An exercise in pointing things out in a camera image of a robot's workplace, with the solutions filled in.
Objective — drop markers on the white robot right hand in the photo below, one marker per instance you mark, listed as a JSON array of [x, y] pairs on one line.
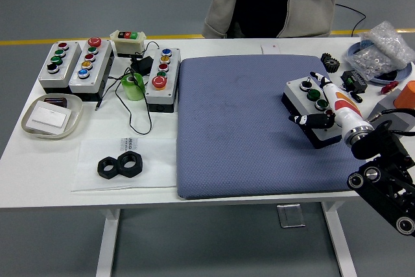
[[343, 108]]

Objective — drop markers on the grey five-button box, narrow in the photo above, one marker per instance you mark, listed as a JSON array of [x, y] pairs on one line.
[[172, 69]]

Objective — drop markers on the grey five-button box, blue end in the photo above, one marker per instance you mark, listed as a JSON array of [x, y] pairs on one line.
[[97, 69]]

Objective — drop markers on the grey four-button control box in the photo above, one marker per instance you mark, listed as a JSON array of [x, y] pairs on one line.
[[66, 63]]

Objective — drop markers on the black module with green terminal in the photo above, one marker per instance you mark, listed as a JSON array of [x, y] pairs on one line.
[[355, 82]]

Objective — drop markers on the grey flat sheet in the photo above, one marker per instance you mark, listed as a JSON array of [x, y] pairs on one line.
[[386, 105]]

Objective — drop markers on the black metal gear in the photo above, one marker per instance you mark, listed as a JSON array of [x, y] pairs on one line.
[[330, 63]]

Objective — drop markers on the small red clip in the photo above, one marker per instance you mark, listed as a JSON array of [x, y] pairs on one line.
[[389, 87]]

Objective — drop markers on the clear bag of metal washers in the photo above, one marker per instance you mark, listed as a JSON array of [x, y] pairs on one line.
[[373, 61]]

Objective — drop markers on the orange cylinder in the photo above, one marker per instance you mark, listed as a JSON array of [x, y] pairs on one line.
[[407, 95]]

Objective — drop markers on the bubble wrap bag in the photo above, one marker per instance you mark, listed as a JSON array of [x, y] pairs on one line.
[[389, 40]]

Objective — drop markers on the blue-grey padded mat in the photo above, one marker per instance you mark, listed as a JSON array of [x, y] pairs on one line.
[[240, 121]]

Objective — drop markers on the person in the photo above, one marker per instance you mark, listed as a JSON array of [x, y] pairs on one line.
[[259, 4]]

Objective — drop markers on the white table leg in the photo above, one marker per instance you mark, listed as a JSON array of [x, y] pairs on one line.
[[340, 244], [108, 244]]

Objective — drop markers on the clear printed plastic bag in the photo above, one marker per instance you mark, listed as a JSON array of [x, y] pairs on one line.
[[155, 166]]

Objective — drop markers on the black power adapter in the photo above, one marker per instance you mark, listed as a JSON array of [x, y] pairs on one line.
[[141, 64]]

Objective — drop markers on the green tape roll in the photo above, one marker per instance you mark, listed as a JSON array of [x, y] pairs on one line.
[[133, 92]]

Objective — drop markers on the large black hex nut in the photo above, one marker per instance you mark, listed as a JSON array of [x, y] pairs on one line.
[[136, 166]]

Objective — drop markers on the small black hex nut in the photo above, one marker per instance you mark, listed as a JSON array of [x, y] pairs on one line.
[[103, 170]]

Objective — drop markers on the white shallow dish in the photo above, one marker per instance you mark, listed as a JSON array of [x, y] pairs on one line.
[[74, 111]]

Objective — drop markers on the dark red small block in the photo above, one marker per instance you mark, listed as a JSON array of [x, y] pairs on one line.
[[55, 101]]

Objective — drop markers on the silver bracket under table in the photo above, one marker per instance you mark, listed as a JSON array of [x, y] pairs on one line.
[[291, 215]]

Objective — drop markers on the cream three-button switch box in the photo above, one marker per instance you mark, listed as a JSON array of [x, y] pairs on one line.
[[128, 45]]

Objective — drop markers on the white wall switch plate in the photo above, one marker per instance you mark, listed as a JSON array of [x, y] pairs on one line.
[[48, 118]]

